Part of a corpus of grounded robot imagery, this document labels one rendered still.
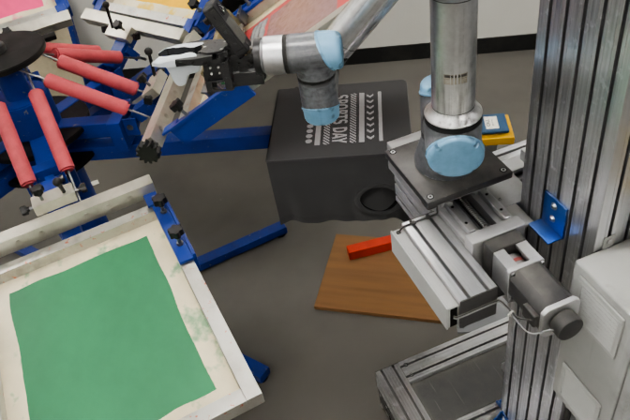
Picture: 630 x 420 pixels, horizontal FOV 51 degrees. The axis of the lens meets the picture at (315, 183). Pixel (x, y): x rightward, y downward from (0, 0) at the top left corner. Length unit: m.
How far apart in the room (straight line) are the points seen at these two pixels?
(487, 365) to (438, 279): 1.07
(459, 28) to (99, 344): 1.18
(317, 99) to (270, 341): 1.73
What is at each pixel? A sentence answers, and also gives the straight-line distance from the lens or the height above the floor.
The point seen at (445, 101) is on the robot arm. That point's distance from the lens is 1.31.
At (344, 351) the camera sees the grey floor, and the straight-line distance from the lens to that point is 2.81.
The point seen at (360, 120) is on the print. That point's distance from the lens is 2.31.
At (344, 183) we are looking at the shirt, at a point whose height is 0.83.
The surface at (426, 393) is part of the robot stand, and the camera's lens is 2.44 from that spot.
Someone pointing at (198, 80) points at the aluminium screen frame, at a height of 1.16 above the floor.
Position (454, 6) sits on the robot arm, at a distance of 1.21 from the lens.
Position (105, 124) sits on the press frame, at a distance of 2.49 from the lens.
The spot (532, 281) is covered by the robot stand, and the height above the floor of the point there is 1.21.
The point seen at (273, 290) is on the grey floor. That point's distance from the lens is 3.06.
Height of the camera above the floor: 2.28
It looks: 40 degrees down
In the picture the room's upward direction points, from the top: 10 degrees counter-clockwise
